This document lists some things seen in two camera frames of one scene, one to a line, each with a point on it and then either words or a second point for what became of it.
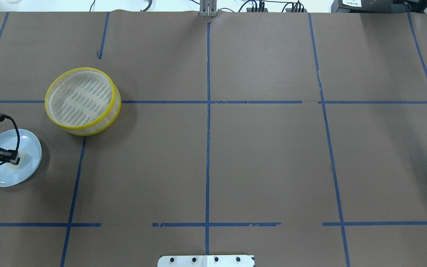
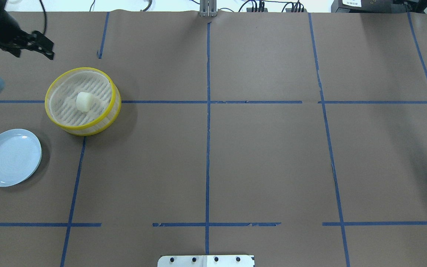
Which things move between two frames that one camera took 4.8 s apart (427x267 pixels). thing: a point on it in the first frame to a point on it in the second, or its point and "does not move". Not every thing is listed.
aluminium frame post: x=208 y=8 does not move
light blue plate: x=2 y=175 does not move
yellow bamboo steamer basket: x=98 y=125 does not move
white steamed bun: x=22 y=156 to x=84 y=101
